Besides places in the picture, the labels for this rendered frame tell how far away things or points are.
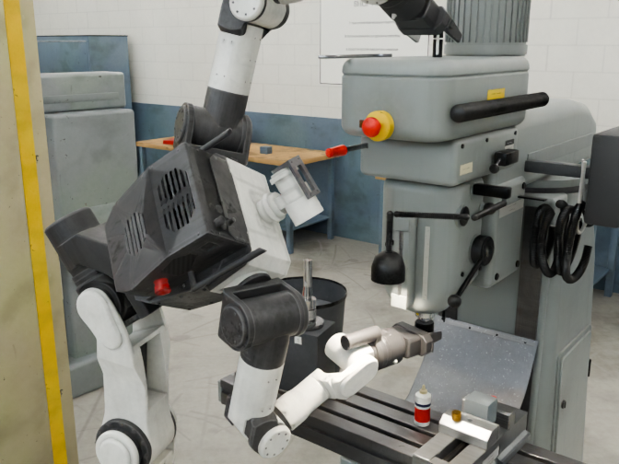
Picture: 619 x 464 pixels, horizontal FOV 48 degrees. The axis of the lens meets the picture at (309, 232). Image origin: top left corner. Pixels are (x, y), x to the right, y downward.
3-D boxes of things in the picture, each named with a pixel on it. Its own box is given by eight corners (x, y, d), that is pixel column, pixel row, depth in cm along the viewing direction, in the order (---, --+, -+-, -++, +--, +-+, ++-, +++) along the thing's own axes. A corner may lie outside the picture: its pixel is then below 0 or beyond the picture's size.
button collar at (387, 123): (389, 143, 137) (390, 111, 136) (363, 140, 141) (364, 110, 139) (393, 141, 139) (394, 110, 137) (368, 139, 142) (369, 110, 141)
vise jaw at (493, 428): (486, 450, 156) (487, 435, 155) (437, 432, 164) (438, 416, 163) (498, 439, 160) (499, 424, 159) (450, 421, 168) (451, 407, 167)
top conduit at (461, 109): (465, 123, 132) (466, 105, 131) (445, 121, 134) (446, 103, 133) (548, 107, 166) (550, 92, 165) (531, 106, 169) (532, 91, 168)
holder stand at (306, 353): (317, 399, 193) (317, 331, 188) (249, 382, 203) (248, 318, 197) (335, 380, 203) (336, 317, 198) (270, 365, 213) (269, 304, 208)
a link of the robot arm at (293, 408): (334, 409, 153) (265, 467, 147) (307, 381, 160) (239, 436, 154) (324, 381, 146) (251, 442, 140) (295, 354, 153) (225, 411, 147)
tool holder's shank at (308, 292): (309, 300, 192) (309, 261, 189) (299, 298, 193) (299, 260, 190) (315, 297, 194) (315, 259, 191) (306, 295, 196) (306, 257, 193)
